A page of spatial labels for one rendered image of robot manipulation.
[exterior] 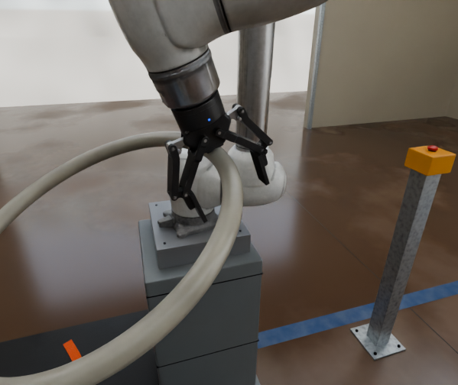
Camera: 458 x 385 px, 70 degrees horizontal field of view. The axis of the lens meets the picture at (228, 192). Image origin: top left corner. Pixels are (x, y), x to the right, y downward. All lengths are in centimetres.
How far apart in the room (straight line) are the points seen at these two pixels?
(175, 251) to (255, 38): 68
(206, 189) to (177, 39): 70
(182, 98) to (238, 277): 81
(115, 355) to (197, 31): 36
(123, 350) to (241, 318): 95
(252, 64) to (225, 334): 95
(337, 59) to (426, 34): 173
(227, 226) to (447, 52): 719
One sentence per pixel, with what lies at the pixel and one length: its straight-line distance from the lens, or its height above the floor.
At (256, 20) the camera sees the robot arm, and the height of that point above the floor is 151.
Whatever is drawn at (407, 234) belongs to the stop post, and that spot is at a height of 71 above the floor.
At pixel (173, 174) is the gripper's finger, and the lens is 52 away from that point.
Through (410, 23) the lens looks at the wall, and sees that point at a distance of 677.
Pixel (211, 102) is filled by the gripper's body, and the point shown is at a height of 141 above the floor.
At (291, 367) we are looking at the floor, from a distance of 187.
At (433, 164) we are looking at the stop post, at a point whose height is 105.
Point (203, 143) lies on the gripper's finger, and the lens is 51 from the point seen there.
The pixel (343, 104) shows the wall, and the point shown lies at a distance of 620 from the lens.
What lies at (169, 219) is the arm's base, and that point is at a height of 91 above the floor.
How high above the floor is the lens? 150
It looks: 26 degrees down
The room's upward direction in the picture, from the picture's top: straight up
